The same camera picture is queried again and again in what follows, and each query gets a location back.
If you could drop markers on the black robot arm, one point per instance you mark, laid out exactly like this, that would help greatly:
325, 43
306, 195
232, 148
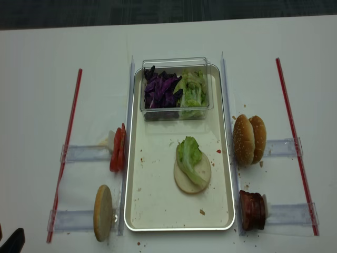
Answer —
15, 242

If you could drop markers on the lettuce leaf on bun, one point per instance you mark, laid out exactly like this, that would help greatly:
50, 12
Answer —
188, 155

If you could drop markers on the green lettuce pieces in box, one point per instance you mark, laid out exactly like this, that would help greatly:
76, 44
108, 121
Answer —
193, 85

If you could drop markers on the white pusher block tomato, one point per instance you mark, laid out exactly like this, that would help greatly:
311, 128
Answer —
110, 141

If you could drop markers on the remaining tomato slice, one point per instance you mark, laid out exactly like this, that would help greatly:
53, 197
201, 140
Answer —
114, 157

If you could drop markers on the dark meat patties stack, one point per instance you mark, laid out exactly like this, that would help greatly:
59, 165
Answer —
253, 211

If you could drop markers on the purple cabbage pieces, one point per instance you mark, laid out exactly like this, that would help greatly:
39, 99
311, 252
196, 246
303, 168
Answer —
160, 95

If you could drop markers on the clear plastic salad box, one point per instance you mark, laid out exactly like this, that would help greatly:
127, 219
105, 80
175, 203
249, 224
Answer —
177, 66

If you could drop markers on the bottom bun slice on tray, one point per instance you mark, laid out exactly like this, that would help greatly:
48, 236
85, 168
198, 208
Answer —
203, 169

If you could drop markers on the sesame bun top front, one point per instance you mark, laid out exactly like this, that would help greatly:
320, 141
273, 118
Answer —
244, 141

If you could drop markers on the sesame bun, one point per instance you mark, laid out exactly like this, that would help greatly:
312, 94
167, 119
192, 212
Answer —
244, 141
259, 131

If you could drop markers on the cream metal tray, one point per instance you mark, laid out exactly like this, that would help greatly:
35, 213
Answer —
153, 201

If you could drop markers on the sesame bun top rear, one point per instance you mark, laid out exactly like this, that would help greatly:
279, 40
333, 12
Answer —
259, 131

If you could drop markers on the upright bun slice left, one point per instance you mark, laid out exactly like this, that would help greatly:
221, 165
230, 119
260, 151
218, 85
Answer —
103, 211

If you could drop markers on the white pusher block patty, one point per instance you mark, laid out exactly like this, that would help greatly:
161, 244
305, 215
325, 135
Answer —
266, 206

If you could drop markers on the left red tape strip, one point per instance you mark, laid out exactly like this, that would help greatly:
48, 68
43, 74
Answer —
62, 165

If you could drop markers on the red tape strip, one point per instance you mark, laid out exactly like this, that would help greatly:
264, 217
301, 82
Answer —
314, 220
62, 165

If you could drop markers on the right red tape strip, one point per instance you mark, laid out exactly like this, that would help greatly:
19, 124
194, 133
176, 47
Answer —
314, 220

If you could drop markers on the clear tomato holder rail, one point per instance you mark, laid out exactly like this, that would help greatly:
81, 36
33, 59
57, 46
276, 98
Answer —
84, 153

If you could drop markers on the clear sesame bun holder rail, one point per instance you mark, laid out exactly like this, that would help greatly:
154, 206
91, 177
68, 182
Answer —
290, 147

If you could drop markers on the clear bun slice holder rail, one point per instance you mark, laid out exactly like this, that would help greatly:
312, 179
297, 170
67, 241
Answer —
70, 221

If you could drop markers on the clear patty holder rail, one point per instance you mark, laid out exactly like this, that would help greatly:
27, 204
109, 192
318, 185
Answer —
302, 214

